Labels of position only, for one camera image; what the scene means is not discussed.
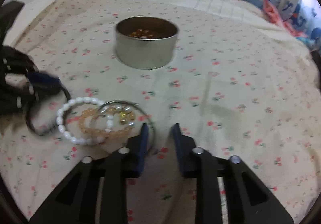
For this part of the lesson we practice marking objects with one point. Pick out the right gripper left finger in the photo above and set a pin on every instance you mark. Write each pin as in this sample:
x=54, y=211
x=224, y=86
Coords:
x=94, y=191

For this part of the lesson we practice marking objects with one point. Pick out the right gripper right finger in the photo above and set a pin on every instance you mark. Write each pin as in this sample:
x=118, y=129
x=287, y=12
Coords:
x=248, y=199

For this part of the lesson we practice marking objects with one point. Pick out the cherry print bed sheet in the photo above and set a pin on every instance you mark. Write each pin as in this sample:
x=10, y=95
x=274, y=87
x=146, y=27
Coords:
x=237, y=84

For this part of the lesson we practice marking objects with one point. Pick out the round silver metal tin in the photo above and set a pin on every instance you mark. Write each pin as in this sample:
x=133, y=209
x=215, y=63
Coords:
x=145, y=43

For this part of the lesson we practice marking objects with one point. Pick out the pink cloth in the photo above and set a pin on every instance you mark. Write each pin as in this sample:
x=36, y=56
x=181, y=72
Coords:
x=274, y=17

